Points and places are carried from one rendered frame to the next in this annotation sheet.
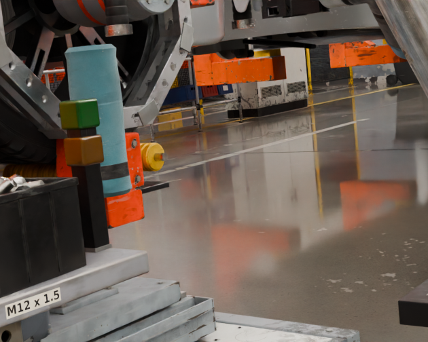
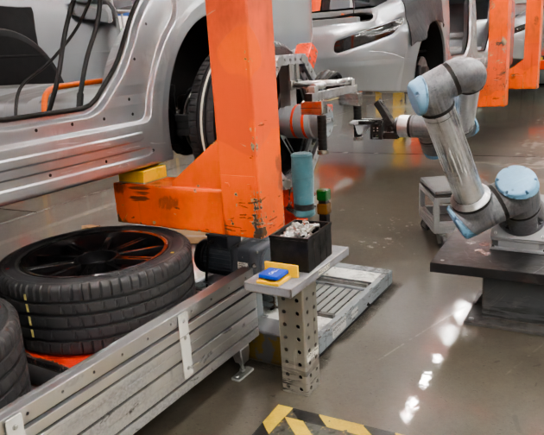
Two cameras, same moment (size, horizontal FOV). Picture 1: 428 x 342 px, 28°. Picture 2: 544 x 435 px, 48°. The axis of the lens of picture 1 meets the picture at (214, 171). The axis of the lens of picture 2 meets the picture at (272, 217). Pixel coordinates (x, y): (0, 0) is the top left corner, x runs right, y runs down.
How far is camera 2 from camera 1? 1.16 m
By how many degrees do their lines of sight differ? 10
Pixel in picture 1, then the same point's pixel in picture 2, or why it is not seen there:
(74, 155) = (322, 211)
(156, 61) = (309, 148)
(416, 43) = (452, 171)
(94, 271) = (337, 256)
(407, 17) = (450, 162)
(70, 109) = (322, 193)
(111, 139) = (310, 193)
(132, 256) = (344, 249)
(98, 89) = (306, 173)
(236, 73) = not seen: hidden behind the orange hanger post
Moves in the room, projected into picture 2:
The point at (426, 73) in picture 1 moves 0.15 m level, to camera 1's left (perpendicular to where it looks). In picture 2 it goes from (453, 180) to (413, 185)
